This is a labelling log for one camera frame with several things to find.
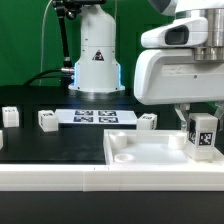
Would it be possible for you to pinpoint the black cable bundle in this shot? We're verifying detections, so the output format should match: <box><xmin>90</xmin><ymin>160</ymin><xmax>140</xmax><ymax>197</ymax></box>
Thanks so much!
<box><xmin>23</xmin><ymin>67</ymin><xmax>75</xmax><ymax>87</ymax></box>

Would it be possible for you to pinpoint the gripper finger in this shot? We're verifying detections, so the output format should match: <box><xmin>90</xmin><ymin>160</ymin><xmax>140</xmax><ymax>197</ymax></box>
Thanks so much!
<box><xmin>215</xmin><ymin>101</ymin><xmax>224</xmax><ymax>121</ymax></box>
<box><xmin>175</xmin><ymin>103</ymin><xmax>190</xmax><ymax>132</ymax></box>

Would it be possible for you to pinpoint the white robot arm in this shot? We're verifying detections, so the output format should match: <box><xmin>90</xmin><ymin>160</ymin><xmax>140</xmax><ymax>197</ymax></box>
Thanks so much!
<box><xmin>73</xmin><ymin>0</ymin><xmax>224</xmax><ymax>128</ymax></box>

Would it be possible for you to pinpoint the white marker sheet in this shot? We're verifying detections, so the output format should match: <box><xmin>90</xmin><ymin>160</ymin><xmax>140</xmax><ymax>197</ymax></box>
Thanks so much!
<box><xmin>55</xmin><ymin>109</ymin><xmax>137</xmax><ymax>125</ymax></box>

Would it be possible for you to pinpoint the white square tabletop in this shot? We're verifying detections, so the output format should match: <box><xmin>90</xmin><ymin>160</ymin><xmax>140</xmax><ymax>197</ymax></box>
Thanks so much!
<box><xmin>103</xmin><ymin>129</ymin><xmax>224</xmax><ymax>165</ymax></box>

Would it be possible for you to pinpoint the white thin cable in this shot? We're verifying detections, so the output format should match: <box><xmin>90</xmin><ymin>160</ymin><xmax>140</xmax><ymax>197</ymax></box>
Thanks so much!
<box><xmin>39</xmin><ymin>0</ymin><xmax>54</xmax><ymax>86</ymax></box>

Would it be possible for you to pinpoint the white U-shaped obstacle fence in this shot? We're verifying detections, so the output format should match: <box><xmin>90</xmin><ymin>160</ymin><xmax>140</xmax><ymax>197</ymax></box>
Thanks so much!
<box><xmin>0</xmin><ymin>164</ymin><xmax>224</xmax><ymax>192</ymax></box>

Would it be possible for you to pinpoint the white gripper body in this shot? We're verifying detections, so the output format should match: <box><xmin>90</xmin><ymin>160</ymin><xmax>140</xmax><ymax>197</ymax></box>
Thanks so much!
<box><xmin>134</xmin><ymin>16</ymin><xmax>224</xmax><ymax>105</ymax></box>

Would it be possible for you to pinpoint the black camera stand pole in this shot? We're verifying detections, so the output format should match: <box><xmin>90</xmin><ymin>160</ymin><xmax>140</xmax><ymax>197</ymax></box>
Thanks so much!
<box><xmin>52</xmin><ymin>0</ymin><xmax>107</xmax><ymax>67</ymax></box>

